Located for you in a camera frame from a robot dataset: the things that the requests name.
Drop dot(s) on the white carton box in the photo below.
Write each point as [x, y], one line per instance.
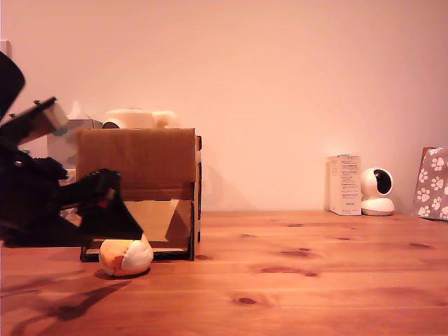
[346, 185]

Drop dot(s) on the cardboard dice tower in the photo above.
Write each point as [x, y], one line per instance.
[154, 157]

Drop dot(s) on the white tissue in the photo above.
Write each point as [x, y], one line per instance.
[78, 112]

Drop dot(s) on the small white round camera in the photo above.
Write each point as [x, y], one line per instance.
[376, 206]

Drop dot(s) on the cream electric kettle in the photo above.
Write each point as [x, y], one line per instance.
[133, 119]

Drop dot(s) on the cloud print tissue box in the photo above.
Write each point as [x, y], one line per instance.
[85, 123]

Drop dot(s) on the white wall switch plate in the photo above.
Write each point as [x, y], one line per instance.
[6, 47]

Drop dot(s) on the grey paw print cloth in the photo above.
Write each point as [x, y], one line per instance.
[432, 185]

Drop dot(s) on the orange white yellow footbag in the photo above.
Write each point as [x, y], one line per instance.
[129, 259]

